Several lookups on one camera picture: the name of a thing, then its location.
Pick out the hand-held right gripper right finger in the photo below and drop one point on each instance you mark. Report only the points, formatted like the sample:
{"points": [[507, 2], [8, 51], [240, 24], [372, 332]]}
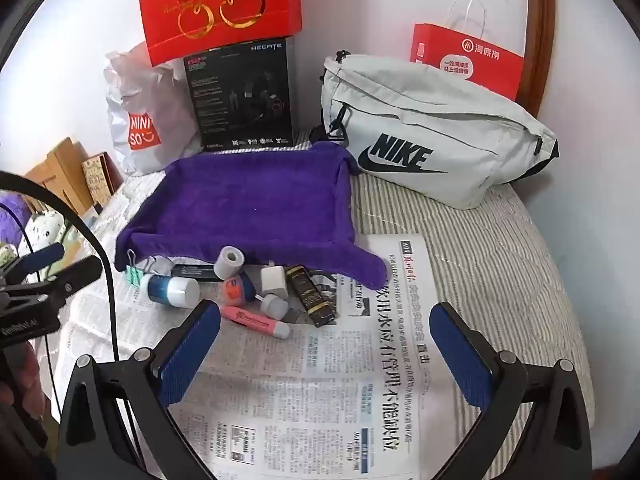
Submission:
{"points": [[457, 355]]}

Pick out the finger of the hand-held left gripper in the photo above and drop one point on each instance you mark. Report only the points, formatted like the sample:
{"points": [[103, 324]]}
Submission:
{"points": [[45, 254], [75, 272]]}

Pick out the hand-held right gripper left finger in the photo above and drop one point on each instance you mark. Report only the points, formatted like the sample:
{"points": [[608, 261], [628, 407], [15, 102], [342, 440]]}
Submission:
{"points": [[192, 355]]}

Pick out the green binder clip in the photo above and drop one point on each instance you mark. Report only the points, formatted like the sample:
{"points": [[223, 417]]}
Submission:
{"points": [[134, 276]]}

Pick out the blue bottle with white cap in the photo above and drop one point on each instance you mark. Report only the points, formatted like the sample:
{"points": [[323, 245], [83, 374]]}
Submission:
{"points": [[170, 290]]}

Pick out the small pink and blue jar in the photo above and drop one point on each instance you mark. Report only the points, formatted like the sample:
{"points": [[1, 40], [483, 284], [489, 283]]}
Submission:
{"points": [[235, 290]]}

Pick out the black rectangular stick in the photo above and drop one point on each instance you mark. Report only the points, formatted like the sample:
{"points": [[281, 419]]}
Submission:
{"points": [[192, 272]]}

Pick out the white plug-in night light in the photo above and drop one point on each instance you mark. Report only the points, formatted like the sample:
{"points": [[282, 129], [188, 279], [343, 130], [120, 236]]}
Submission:
{"points": [[275, 305]]}

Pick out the white tape roll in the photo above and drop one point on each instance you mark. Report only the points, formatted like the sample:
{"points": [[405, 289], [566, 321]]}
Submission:
{"points": [[227, 262]]}

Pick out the white cube charger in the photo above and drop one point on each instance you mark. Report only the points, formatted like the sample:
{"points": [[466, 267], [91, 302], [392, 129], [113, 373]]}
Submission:
{"points": [[272, 277]]}

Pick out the dark brown gold tube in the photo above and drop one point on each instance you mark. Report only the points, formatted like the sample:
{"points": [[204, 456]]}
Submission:
{"points": [[312, 300]]}

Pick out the person's left hand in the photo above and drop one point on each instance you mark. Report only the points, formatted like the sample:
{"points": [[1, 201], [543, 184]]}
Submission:
{"points": [[22, 380]]}

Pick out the white spotted plush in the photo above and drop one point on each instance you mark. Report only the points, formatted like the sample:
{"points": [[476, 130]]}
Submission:
{"points": [[42, 227]]}

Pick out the purple plush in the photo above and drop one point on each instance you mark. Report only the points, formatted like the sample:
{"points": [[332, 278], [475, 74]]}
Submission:
{"points": [[10, 220]]}

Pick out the wooden furniture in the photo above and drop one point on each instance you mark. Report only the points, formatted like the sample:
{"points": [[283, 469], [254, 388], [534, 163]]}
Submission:
{"points": [[65, 165]]}

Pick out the brown patterned box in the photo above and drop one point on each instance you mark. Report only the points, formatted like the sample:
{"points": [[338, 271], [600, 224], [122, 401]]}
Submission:
{"points": [[97, 177]]}

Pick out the striped grey bed sheet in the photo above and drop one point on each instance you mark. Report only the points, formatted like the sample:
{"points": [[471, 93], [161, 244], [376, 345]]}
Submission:
{"points": [[500, 270]]}

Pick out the spread newspaper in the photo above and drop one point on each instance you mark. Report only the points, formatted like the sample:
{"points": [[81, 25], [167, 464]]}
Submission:
{"points": [[300, 400]]}

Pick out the purple towel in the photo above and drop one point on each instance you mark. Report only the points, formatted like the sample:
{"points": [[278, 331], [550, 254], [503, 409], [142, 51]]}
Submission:
{"points": [[240, 200]]}

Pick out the white plastic shopping bag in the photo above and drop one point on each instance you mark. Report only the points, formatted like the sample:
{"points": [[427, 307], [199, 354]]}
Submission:
{"points": [[165, 125]]}

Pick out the black headset box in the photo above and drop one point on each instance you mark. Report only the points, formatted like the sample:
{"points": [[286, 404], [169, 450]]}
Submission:
{"points": [[225, 105]]}

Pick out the grey waist bag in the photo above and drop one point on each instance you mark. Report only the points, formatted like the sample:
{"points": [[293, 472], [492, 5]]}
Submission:
{"points": [[450, 125]]}

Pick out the red gold-print gift bag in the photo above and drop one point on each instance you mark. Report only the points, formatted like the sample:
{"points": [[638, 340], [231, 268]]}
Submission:
{"points": [[165, 20]]}

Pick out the brown wooden frame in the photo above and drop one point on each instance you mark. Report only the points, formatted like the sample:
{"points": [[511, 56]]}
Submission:
{"points": [[542, 35]]}

